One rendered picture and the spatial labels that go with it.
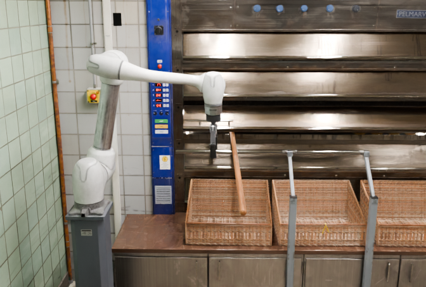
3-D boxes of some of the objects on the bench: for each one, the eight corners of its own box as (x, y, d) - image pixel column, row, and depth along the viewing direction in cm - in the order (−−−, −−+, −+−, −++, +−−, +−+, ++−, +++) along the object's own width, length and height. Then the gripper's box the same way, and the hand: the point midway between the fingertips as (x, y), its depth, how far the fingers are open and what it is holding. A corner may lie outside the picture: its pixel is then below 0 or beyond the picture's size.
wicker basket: (190, 213, 354) (189, 177, 347) (267, 214, 352) (268, 178, 345) (184, 245, 307) (183, 204, 300) (272, 247, 305) (274, 206, 298)
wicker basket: (269, 214, 352) (271, 178, 345) (347, 214, 352) (349, 178, 345) (277, 246, 305) (279, 206, 298) (367, 247, 305) (370, 206, 298)
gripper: (207, 108, 258) (208, 146, 264) (204, 120, 234) (205, 161, 240) (221, 108, 257) (221, 146, 263) (219, 120, 233) (220, 161, 239)
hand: (213, 151), depth 251 cm, fingers open, 13 cm apart
